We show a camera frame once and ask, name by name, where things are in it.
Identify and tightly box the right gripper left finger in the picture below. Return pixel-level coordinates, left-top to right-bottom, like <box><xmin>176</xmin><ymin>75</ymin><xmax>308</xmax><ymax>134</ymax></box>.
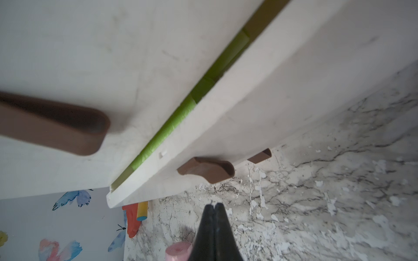
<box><xmin>188</xmin><ymin>204</ymin><xmax>216</xmax><ymax>261</ymax></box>

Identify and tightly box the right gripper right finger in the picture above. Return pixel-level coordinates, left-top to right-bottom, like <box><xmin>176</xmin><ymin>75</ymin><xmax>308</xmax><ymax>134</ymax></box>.
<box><xmin>214</xmin><ymin>203</ymin><xmax>243</xmax><ymax>261</ymax></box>

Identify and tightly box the pink bag roll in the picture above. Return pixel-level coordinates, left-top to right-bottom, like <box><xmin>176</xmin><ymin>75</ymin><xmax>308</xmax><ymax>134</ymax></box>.
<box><xmin>165</xmin><ymin>241</ymin><xmax>193</xmax><ymax>261</ymax></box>

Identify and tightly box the drawer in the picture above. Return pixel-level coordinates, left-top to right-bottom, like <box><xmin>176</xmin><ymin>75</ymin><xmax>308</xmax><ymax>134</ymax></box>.
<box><xmin>1</xmin><ymin>1</ymin><xmax>261</xmax><ymax>199</ymax></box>
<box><xmin>107</xmin><ymin>1</ymin><xmax>418</xmax><ymax>208</ymax></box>
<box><xmin>233</xmin><ymin>146</ymin><xmax>274</xmax><ymax>165</ymax></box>

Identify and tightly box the green bag roll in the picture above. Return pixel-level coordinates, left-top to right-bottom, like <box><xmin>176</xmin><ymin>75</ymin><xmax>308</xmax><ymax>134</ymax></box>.
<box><xmin>110</xmin><ymin>29</ymin><xmax>250</xmax><ymax>191</ymax></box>

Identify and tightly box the white three-drawer foam cabinet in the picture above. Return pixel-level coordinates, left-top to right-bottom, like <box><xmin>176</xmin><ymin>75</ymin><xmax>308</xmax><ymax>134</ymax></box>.
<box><xmin>1</xmin><ymin>1</ymin><xmax>418</xmax><ymax>208</ymax></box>

